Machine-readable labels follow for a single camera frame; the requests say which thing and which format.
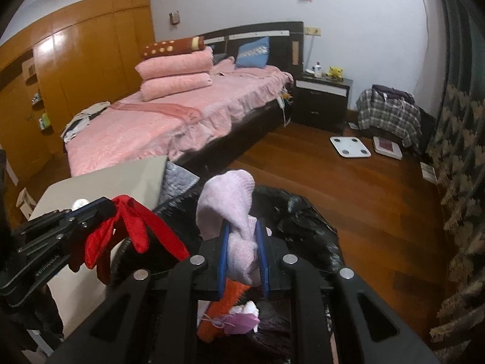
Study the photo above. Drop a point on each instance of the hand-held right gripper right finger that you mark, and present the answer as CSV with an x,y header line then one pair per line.
x,y
262,258

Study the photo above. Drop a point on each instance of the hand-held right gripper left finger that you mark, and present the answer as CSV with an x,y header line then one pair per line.
x,y
223,258

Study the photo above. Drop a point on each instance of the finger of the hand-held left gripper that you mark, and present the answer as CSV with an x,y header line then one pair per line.
x,y
75,229
57,218

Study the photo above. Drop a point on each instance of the white ball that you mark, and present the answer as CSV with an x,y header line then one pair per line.
x,y
250,307

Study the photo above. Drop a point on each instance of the orange and white knit garment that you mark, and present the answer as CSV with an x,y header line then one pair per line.
x,y
219,311

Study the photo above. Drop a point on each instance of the red plastic bag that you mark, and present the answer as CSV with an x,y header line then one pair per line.
x,y
129,216

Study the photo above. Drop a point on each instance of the trash bin with black bag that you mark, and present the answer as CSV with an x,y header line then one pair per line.
x,y
303,216

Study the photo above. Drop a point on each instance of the pink knitted sock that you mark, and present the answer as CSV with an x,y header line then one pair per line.
x,y
227,197

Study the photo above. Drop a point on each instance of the pink face mask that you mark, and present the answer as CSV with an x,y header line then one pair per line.
x,y
242,322

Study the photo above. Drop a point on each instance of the small wooden stool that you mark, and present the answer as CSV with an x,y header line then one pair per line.
x,y
26,203

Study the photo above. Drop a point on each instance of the grey quilted mattress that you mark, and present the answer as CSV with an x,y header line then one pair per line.
x,y
178,178

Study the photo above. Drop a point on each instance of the toiletry bottles on shelf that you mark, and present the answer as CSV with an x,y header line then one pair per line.
x,y
44,120

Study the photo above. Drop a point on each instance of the pile of clothes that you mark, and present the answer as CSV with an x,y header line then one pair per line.
x,y
81,121

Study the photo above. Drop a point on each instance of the bed with pink bedspread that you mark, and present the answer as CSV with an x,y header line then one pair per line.
x,y
151,129

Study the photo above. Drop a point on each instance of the white bathroom scale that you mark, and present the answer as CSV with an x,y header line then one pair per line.
x,y
350,146

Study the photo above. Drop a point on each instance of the wooden wardrobe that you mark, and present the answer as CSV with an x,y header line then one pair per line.
x,y
94,57

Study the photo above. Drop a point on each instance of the dark nightstand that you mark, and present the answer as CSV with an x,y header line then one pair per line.
x,y
322,102

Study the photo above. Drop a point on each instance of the white scale with brown centre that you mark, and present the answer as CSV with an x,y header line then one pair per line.
x,y
387,147

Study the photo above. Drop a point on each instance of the pink folded blanket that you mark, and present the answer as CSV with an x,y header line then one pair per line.
x,y
174,87
174,64

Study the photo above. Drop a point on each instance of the small white box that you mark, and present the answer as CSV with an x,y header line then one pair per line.
x,y
428,171

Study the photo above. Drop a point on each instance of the plaid cloth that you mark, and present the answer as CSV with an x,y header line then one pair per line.
x,y
386,117

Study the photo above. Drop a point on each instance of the white bottle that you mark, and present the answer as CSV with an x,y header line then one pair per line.
x,y
318,70

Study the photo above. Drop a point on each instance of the yellow plush toy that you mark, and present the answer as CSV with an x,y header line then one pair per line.
x,y
335,72

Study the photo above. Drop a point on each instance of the blue cushion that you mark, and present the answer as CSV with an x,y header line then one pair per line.
x,y
253,53

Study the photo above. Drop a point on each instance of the brown dotted bolster pillow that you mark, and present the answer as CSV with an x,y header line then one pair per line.
x,y
170,47

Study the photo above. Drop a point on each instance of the dark garment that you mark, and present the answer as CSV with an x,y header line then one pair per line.
x,y
392,93

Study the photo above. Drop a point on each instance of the dark patterned curtain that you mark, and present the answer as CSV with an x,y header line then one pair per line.
x,y
462,140

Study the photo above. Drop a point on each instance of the dark wooden bed frame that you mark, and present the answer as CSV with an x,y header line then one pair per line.
x,y
257,30

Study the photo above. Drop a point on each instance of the small wooden wall lamp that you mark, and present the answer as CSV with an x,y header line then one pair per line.
x,y
174,18

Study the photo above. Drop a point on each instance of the wall socket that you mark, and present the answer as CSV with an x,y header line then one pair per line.
x,y
313,30

